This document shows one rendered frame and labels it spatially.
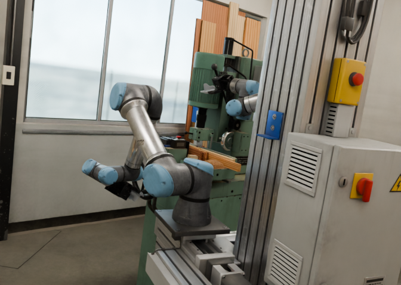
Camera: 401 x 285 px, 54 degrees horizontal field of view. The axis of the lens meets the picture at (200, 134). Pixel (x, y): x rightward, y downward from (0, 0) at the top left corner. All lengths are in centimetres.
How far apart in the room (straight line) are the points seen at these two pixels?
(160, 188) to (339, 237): 58
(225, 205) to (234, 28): 224
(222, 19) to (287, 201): 303
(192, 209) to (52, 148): 198
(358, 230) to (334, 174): 19
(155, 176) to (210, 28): 264
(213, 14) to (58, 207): 225
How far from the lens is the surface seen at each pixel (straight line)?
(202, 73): 222
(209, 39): 381
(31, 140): 319
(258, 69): 239
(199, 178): 141
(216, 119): 233
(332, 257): 113
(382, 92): 415
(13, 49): 300
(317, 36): 121
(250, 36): 424
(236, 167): 208
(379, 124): 414
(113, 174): 178
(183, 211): 146
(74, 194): 344
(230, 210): 234
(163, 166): 135
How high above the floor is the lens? 134
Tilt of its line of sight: 8 degrees down
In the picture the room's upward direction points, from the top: 8 degrees clockwise
